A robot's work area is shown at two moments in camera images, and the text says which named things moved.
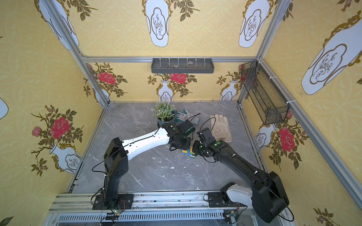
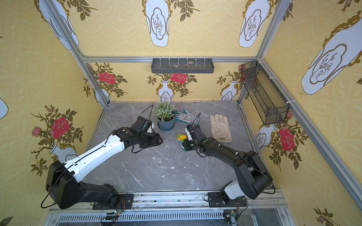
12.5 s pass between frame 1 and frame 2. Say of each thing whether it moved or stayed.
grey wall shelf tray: stayed
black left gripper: moved
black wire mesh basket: stayed
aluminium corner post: stayed
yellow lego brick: moved
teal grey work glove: stayed
